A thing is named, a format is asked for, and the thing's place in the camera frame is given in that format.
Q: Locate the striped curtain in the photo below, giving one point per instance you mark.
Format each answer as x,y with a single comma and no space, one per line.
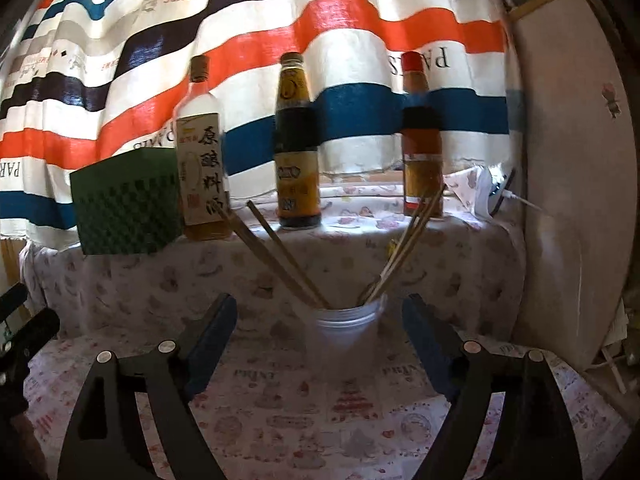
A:
350,25

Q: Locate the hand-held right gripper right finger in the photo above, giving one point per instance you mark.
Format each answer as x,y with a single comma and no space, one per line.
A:
425,350

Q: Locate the clear cooking wine bottle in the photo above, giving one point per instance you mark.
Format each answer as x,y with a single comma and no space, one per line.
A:
200,185

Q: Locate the green checkered board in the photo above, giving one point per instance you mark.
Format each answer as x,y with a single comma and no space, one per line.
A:
125,205

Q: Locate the bear-print cloth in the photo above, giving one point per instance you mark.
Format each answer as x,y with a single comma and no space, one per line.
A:
150,280

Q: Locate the red-capped sauce bottle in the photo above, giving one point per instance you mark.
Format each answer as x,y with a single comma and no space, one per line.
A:
422,150

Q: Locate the person's left forearm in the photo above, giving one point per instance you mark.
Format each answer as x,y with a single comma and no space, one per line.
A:
27,445

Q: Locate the dark sauce bottle yellow label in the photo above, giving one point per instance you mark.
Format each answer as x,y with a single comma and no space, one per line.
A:
297,160

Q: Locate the printed patchwork tablecloth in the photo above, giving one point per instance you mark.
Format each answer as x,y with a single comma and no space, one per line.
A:
300,420

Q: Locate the translucent plastic cup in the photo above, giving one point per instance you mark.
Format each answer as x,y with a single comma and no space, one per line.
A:
345,340

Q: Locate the wooden frame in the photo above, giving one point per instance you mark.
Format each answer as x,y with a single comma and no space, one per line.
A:
10,260

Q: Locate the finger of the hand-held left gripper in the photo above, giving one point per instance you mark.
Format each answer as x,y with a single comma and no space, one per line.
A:
35,327
12,300

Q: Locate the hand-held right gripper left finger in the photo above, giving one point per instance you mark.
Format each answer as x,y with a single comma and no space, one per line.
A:
212,345

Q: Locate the white board panel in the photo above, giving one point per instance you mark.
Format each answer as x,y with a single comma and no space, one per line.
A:
565,160

